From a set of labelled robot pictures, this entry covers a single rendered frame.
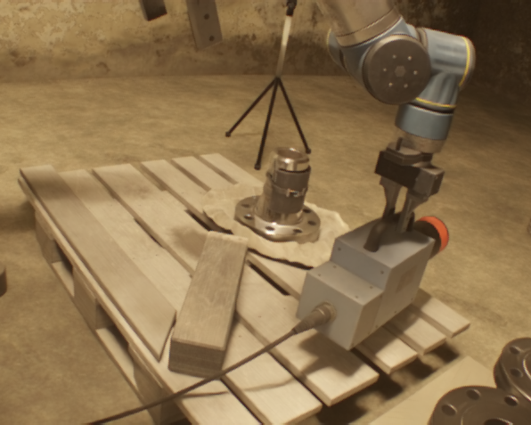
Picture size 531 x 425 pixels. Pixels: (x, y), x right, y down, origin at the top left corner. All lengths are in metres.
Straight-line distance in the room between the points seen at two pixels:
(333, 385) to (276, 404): 0.14
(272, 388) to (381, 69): 0.65
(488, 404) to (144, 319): 0.72
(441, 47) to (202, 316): 0.69
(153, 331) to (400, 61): 0.73
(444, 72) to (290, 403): 0.68
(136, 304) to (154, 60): 2.83
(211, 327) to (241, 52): 3.37
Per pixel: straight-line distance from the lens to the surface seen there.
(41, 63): 3.60
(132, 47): 3.81
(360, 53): 0.82
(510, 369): 1.22
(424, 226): 1.34
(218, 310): 1.15
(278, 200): 1.57
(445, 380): 1.51
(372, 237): 1.10
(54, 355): 1.36
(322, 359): 1.22
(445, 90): 1.04
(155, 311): 1.23
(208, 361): 1.08
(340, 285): 1.07
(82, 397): 1.26
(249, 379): 1.13
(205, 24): 0.55
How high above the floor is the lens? 0.91
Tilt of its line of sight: 25 degrees down
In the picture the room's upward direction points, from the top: 10 degrees clockwise
